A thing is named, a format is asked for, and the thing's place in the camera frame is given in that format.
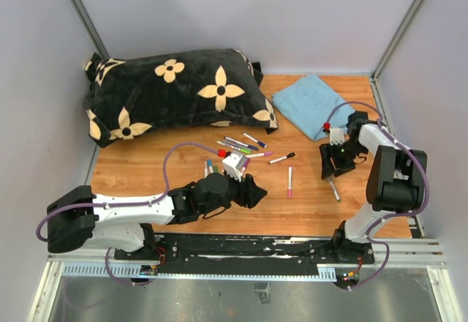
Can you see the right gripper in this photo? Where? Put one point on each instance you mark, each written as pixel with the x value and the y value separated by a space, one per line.
pixel 340 167

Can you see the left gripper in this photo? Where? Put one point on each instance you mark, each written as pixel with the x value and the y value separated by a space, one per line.
pixel 250 195

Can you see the pink cap marker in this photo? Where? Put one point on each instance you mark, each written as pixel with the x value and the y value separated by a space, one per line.
pixel 290 182

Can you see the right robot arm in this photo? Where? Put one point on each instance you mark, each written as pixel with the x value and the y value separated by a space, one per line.
pixel 396 184

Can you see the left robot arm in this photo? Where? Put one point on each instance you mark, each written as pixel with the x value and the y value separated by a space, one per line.
pixel 84 219

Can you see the black cap marker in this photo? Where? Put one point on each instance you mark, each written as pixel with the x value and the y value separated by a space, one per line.
pixel 279 159

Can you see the navy cap marker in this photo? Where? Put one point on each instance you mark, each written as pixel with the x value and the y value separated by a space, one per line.
pixel 245 145

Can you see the light blue folded cloth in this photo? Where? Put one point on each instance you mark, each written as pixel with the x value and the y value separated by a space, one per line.
pixel 308 103

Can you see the black floral pillow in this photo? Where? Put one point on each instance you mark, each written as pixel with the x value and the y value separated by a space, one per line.
pixel 128 98

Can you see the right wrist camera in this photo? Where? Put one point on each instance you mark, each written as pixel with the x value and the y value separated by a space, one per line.
pixel 336 134

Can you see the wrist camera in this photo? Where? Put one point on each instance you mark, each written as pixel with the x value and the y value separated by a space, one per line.
pixel 336 134
pixel 232 165

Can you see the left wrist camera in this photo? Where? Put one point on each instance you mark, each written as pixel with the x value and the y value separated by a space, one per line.
pixel 232 165

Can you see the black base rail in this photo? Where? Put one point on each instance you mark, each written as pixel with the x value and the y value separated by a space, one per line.
pixel 184 253

